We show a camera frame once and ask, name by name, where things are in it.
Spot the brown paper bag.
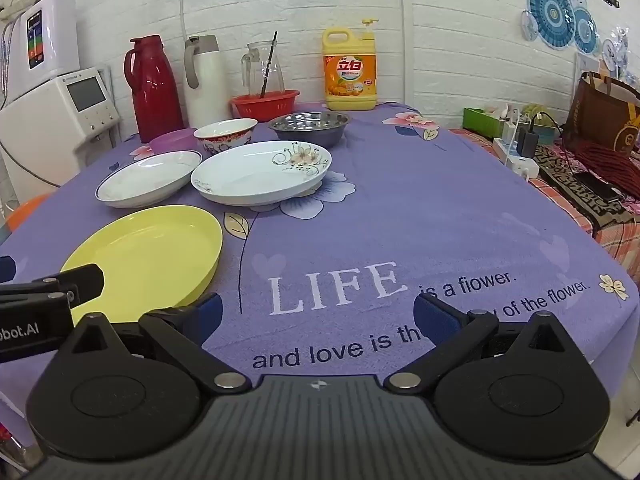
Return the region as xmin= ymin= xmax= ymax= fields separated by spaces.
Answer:
xmin=562 ymin=71 xmax=640 ymax=156

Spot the white appliance with screen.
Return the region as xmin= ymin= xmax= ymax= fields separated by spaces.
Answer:
xmin=0 ymin=66 xmax=123 ymax=201

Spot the white plate with blue rim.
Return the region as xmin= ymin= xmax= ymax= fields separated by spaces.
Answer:
xmin=95 ymin=150 xmax=203 ymax=209

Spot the glass pitcher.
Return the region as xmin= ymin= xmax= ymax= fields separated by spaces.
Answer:
xmin=241 ymin=40 xmax=286 ymax=97

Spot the black stirring stick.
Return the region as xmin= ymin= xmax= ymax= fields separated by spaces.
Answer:
xmin=259 ymin=31 xmax=279 ymax=98

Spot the stainless steel bowl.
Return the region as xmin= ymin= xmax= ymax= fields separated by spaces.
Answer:
xmin=267 ymin=111 xmax=352 ymax=149

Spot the dark patterned cloth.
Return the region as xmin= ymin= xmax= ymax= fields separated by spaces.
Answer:
xmin=532 ymin=145 xmax=636 ymax=238

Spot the red knitted cloth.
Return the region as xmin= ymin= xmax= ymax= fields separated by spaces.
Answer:
xmin=572 ymin=141 xmax=640 ymax=198

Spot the purple plastic bowl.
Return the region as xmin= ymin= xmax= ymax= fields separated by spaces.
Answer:
xmin=149 ymin=128 xmax=198 ymax=156

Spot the yellow dish soap bottle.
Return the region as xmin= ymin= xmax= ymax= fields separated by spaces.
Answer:
xmin=321 ymin=18 xmax=378 ymax=111

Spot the red thermos jug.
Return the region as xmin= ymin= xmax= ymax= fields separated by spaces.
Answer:
xmin=124 ymin=35 xmax=185 ymax=144

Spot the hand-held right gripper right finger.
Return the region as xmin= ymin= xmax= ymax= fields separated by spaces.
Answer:
xmin=384 ymin=292 xmax=583 ymax=392

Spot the yellow plate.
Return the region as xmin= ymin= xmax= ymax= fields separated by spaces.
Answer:
xmin=60 ymin=205 xmax=224 ymax=324

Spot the large blue paper fan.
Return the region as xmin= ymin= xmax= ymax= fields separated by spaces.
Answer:
xmin=526 ymin=0 xmax=575 ymax=48

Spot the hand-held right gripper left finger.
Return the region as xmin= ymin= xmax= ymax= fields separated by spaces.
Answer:
xmin=60 ymin=292 xmax=253 ymax=396

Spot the small blue paper fan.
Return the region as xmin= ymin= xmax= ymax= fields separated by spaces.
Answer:
xmin=572 ymin=7 xmax=599 ymax=56

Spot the red patterned ceramic bowl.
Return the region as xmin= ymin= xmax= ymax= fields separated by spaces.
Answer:
xmin=193 ymin=118 xmax=259 ymax=157

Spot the red plastic strainer basket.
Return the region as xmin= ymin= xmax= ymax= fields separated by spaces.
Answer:
xmin=230 ymin=89 xmax=301 ymax=122

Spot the white power strip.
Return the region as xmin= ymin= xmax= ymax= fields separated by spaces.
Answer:
xmin=492 ymin=137 xmax=541 ymax=180

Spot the white floral plate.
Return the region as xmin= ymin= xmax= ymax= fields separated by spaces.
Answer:
xmin=190 ymin=140 xmax=333 ymax=207

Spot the green box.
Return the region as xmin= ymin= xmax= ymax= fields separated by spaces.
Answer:
xmin=462 ymin=106 xmax=506 ymax=133

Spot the white thermos jug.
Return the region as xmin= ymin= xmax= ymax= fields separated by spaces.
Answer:
xmin=183 ymin=35 xmax=236 ymax=129

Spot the black phone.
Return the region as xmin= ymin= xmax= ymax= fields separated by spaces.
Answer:
xmin=572 ymin=172 xmax=623 ymax=204

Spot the orange stool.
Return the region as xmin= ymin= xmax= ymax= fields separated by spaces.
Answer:
xmin=5 ymin=192 xmax=51 ymax=233

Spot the black charger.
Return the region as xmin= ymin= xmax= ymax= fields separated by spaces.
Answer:
xmin=515 ymin=126 xmax=537 ymax=158

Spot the white wall water purifier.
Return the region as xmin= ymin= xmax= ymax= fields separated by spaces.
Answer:
xmin=10 ymin=0 xmax=81 ymax=92

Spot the purple floral tablecloth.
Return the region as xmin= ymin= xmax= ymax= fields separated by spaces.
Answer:
xmin=0 ymin=101 xmax=640 ymax=456

